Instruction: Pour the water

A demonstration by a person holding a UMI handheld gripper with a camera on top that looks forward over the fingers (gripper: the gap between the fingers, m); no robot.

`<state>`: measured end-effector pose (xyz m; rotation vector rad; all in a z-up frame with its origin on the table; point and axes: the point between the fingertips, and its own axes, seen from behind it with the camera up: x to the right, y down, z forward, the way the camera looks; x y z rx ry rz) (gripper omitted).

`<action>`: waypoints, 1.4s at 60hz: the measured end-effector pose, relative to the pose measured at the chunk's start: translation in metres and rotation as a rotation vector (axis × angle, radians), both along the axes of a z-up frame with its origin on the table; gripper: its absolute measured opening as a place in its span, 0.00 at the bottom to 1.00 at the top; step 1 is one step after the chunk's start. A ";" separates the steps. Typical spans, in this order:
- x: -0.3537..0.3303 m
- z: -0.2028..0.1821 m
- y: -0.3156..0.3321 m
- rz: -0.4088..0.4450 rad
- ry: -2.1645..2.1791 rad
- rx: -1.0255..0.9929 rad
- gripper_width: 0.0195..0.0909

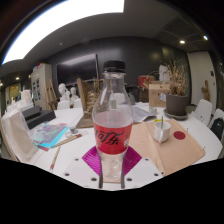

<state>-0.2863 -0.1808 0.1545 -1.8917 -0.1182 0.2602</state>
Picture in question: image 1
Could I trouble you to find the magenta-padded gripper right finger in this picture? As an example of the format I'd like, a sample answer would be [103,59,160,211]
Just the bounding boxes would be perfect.
[120,145,165,190]

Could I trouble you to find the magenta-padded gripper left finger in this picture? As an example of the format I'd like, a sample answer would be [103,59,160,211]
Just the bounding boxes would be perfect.
[61,145,104,190]

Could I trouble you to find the clear red-labelled drink bottle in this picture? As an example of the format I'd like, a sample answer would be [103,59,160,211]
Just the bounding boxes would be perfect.
[92,59,134,183]

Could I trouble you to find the small paint jar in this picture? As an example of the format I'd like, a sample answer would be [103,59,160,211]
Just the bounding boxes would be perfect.
[68,124,78,135]

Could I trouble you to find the white ceramic mug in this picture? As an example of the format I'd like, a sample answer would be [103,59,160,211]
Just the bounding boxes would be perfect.
[153,120,172,144]

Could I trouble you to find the tan wooden drawing board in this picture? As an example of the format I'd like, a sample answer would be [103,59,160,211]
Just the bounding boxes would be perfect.
[99,118,206,184]

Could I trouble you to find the printed newspaper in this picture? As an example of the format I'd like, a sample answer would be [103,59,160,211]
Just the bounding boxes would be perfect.
[131,103,158,124]

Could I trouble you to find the white plastic chair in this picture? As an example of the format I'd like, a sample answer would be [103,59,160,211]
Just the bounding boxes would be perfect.
[56,100,71,111]
[73,98,83,109]
[193,98,214,126]
[208,108,224,141]

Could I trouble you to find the grey pot saucer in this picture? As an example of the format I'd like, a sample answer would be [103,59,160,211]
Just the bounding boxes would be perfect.
[163,108,189,121]

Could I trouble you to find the white plaster bust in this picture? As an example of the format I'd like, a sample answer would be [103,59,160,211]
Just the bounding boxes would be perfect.
[58,83,71,102]
[69,87,80,108]

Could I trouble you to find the black flat boxes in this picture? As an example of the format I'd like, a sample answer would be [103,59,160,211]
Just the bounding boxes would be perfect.
[21,105,57,130]

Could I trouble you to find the cardboard box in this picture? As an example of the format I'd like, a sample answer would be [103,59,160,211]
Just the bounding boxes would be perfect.
[148,81,171,108]

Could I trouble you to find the dried plant in grey pot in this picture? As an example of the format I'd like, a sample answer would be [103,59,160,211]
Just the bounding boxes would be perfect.
[164,59,190,118]

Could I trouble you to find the wooden easel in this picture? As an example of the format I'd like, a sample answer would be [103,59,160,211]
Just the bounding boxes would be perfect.
[44,78,59,111]

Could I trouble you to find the red box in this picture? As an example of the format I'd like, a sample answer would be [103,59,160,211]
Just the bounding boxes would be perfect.
[138,75,156,88]

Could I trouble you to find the black backpack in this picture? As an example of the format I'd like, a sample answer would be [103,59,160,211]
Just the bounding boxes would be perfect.
[210,118,224,141]

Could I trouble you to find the white plaster figure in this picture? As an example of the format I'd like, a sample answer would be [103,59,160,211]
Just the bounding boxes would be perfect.
[158,64,170,84]

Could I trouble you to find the white cabinet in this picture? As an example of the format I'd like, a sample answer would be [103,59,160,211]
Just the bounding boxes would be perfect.
[30,63,54,110]

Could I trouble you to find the long ceiling light panel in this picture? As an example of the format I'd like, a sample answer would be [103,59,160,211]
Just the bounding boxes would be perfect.
[1,0,126,65]

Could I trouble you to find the black wall screen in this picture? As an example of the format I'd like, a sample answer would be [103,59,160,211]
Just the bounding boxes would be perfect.
[55,53,100,86]

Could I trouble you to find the wooden wall figure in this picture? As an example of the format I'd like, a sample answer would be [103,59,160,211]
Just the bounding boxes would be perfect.
[200,79,211,102]

